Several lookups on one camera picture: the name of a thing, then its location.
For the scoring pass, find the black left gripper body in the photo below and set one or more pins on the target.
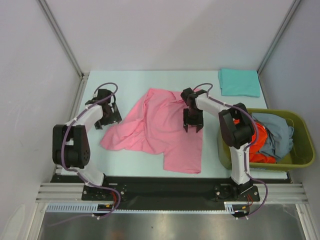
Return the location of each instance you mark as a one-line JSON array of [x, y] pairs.
[[109, 118]]

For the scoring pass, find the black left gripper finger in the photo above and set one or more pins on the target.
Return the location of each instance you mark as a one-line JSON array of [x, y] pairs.
[[98, 126], [116, 113]]

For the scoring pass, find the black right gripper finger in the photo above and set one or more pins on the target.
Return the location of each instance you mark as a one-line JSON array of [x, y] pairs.
[[186, 127], [199, 127]]

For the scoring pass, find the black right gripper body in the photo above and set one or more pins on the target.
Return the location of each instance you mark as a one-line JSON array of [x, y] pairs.
[[193, 117]]

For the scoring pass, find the pink t shirt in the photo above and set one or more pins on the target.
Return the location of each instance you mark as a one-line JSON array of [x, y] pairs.
[[155, 126]]

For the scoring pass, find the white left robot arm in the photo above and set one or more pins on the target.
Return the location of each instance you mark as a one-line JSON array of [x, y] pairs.
[[70, 143]]

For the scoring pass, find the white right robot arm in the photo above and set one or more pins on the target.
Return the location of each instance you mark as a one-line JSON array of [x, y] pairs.
[[236, 127]]

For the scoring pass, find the folded teal t shirt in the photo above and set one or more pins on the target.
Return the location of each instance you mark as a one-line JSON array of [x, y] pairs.
[[239, 83]]

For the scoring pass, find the orange t shirt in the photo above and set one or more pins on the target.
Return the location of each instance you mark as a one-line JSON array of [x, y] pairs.
[[254, 151]]

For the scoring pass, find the grey blue t shirt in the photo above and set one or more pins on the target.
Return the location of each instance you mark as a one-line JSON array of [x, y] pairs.
[[279, 139]]

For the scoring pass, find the olive green plastic basket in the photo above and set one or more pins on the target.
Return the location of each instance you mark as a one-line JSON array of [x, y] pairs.
[[302, 154]]

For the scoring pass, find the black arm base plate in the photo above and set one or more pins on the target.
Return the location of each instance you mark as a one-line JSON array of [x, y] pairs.
[[171, 192]]

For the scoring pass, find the left aluminium corner post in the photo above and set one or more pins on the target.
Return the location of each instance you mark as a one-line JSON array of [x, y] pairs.
[[55, 27]]

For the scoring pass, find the aluminium corner post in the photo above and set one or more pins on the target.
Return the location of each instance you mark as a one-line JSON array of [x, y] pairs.
[[279, 34], [55, 27]]

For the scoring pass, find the grey slotted cable duct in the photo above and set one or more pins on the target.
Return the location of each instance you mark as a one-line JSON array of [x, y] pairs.
[[104, 208]]

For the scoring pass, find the aluminium frame rail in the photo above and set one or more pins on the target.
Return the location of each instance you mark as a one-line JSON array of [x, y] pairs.
[[287, 193]]

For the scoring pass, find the right aluminium corner post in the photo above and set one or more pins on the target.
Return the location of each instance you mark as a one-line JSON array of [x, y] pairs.
[[279, 34]]

